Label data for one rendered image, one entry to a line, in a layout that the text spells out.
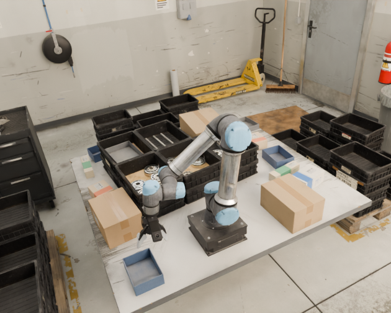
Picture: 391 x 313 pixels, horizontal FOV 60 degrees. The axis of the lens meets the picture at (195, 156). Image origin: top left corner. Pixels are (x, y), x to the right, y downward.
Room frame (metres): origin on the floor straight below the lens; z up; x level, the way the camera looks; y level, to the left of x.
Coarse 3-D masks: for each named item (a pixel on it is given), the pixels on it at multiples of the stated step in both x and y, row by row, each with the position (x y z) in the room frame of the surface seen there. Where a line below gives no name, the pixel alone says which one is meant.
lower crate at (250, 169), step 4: (248, 164) 1.91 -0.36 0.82; (252, 164) 1.92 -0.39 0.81; (256, 164) 1.96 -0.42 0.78; (240, 168) 1.87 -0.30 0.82; (244, 168) 1.89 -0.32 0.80; (248, 168) 1.92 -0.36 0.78; (252, 168) 1.94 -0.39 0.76; (256, 168) 1.96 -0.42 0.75; (240, 172) 1.89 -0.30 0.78; (244, 172) 1.90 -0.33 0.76; (248, 172) 1.92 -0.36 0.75; (252, 172) 1.94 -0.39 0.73; (256, 172) 1.96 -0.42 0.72; (240, 176) 1.89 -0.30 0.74; (244, 176) 1.90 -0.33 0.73; (248, 176) 1.91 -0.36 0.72; (240, 180) 1.88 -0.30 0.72
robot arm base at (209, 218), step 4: (208, 212) 1.39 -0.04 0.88; (212, 212) 1.37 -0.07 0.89; (204, 216) 1.42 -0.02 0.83; (208, 216) 1.38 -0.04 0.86; (212, 216) 1.37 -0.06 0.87; (208, 220) 1.37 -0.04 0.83; (212, 220) 1.37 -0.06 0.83; (216, 220) 1.35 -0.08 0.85; (208, 224) 1.37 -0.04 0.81; (212, 224) 1.35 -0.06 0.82; (216, 224) 1.35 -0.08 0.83; (220, 224) 1.35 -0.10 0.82
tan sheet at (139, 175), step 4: (136, 172) 1.92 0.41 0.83; (140, 172) 1.91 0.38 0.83; (128, 176) 1.87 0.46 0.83; (132, 176) 1.87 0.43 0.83; (136, 176) 1.86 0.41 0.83; (140, 176) 1.86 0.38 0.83; (144, 176) 1.85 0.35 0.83; (128, 180) 1.83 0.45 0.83; (132, 180) 1.82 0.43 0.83; (144, 180) 1.81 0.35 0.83
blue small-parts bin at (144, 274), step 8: (128, 256) 1.23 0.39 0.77; (136, 256) 1.24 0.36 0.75; (144, 256) 1.26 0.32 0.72; (152, 256) 1.23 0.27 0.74; (128, 264) 1.22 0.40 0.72; (136, 264) 1.23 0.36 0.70; (144, 264) 1.22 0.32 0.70; (152, 264) 1.22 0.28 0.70; (128, 272) 1.18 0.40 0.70; (136, 272) 1.18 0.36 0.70; (144, 272) 1.17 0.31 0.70; (152, 272) 1.17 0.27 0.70; (160, 272) 1.13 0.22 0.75; (136, 280) 1.13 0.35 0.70; (144, 280) 1.12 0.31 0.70; (152, 280) 1.07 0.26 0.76; (160, 280) 1.09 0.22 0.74; (136, 288) 1.04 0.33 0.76; (144, 288) 1.05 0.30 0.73; (152, 288) 1.07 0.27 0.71
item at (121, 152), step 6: (120, 144) 2.25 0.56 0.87; (126, 144) 2.27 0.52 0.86; (132, 144) 2.22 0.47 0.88; (108, 150) 2.20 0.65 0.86; (114, 150) 2.22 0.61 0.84; (120, 150) 2.23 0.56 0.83; (126, 150) 2.22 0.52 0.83; (132, 150) 2.21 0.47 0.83; (138, 150) 2.13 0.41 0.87; (114, 156) 2.14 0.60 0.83; (120, 156) 2.13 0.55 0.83; (126, 156) 2.13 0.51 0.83; (132, 156) 2.12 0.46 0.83; (114, 162) 2.03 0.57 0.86
